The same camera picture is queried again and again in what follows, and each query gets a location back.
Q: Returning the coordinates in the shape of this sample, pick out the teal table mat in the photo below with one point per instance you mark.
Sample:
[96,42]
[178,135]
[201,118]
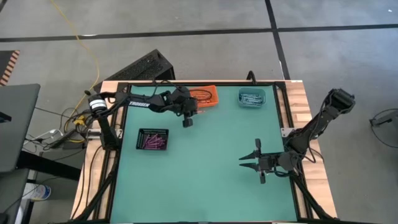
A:
[202,171]

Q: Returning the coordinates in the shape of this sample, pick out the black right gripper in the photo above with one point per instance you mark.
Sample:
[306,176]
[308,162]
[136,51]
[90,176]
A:
[269,162]

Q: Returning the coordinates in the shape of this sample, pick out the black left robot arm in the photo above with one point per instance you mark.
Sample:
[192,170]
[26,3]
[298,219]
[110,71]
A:
[140,103]

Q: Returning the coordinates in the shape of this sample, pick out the orange mesh basket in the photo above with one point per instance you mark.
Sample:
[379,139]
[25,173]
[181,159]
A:
[215,99]

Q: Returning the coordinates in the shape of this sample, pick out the black desk beam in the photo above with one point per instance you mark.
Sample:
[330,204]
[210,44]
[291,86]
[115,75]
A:
[46,165]

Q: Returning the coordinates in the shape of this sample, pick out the black mesh basket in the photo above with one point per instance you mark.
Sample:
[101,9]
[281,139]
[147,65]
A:
[138,140]

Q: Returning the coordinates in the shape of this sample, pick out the teal plastic bin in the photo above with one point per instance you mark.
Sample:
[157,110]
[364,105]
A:
[240,102]

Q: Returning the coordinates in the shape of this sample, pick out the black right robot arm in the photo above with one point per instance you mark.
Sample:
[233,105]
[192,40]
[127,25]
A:
[320,118]

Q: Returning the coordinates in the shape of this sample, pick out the black perforated case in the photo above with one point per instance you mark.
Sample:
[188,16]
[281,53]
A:
[143,68]

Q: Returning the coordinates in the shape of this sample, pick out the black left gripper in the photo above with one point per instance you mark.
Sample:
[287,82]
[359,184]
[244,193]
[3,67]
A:
[185,104]

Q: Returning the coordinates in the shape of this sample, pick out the orange black striped mat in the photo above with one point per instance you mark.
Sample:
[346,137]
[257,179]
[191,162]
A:
[7,67]

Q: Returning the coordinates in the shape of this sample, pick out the white plastic bottle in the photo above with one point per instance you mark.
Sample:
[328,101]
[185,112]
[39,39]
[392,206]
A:
[38,192]

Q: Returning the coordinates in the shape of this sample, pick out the grey desk top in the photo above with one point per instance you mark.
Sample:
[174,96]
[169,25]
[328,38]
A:
[18,124]

